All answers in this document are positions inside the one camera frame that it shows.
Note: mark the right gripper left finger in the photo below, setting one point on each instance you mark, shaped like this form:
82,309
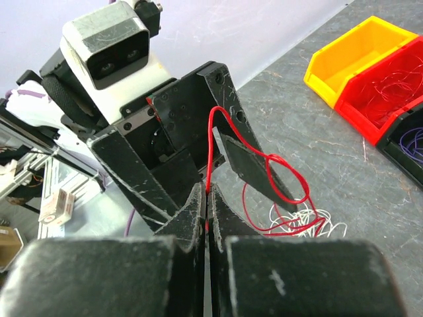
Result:
185,290

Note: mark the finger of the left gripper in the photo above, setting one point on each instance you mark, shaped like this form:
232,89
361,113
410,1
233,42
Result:
133,177
249,166

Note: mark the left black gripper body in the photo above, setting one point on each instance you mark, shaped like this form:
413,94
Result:
169,129

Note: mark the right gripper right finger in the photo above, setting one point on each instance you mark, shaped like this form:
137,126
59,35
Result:
223,223

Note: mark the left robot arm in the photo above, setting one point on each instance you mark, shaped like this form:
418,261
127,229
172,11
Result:
59,87

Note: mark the small white red box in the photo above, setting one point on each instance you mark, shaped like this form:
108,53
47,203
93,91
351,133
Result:
57,208

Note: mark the yellow plastic bin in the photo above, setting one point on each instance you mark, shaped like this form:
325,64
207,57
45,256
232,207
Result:
366,44

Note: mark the red plastic bin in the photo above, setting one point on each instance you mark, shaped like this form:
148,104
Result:
372,100

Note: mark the black plastic bin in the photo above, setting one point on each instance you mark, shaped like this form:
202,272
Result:
401,144

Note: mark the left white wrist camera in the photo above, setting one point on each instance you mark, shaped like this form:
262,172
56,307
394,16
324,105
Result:
108,50

